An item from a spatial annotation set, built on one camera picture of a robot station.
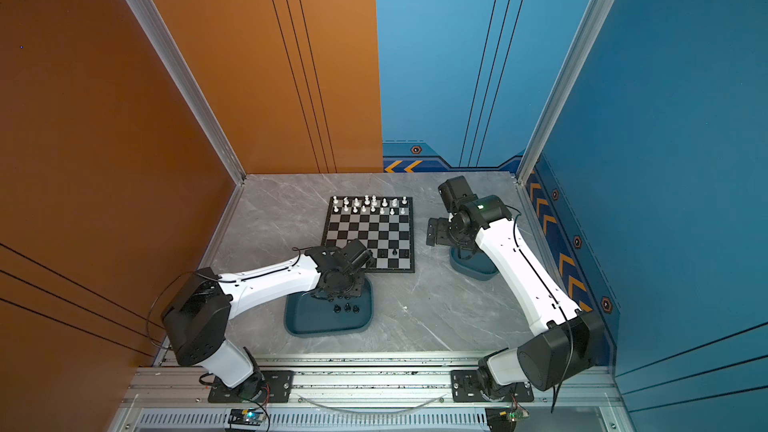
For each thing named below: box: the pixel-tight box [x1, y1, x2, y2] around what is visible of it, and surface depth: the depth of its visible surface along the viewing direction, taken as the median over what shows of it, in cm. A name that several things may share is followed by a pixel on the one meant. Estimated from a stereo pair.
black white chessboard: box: [321, 196, 415, 273], surface depth 105 cm
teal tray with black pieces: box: [285, 279, 373, 337], surface depth 85 cm
